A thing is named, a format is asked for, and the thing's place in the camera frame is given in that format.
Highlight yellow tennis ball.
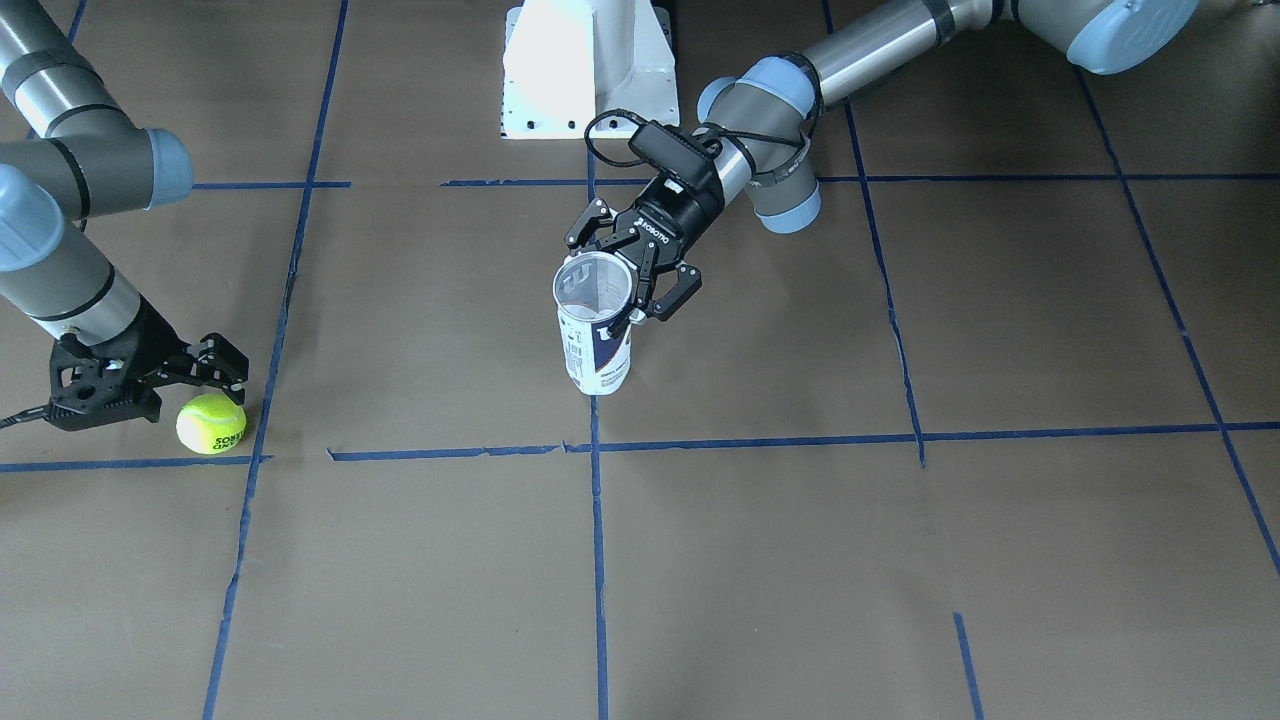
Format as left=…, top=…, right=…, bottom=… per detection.
left=175, top=395, right=247, bottom=455

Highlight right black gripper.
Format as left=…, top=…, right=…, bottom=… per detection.
left=95, top=299, right=250, bottom=393

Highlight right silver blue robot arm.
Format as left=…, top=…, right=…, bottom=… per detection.
left=3, top=1, right=248, bottom=404

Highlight clear tennis ball can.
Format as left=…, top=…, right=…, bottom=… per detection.
left=552, top=251, right=634, bottom=396

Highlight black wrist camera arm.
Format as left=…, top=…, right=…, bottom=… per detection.
left=46, top=333, right=163, bottom=432
left=628, top=120, right=723, bottom=196

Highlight white pedestal column with base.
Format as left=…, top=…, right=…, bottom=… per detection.
left=500, top=1, right=680, bottom=140

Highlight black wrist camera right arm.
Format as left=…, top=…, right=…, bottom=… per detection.
left=46, top=333, right=163, bottom=432

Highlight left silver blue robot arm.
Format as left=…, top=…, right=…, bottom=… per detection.
left=556, top=1, right=1197, bottom=340

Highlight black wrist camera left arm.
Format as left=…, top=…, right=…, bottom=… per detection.
left=628, top=120, right=723, bottom=196

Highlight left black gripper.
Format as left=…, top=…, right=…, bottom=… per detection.
left=564, top=173, right=724, bottom=338

